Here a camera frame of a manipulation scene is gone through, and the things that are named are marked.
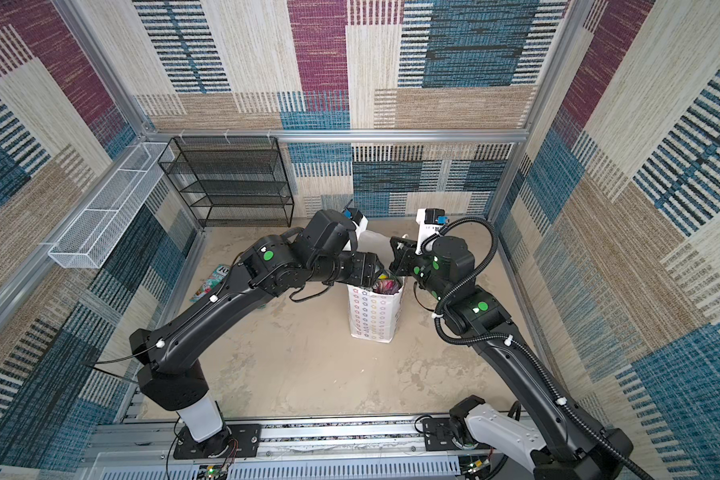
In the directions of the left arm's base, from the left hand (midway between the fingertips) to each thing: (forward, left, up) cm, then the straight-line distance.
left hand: (377, 264), depth 64 cm
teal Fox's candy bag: (+19, +51, -31) cm, 63 cm away
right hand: (+5, -3, 0) cm, 6 cm away
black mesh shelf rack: (+51, +49, -17) cm, 73 cm away
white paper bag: (-3, 0, -18) cm, 18 cm away
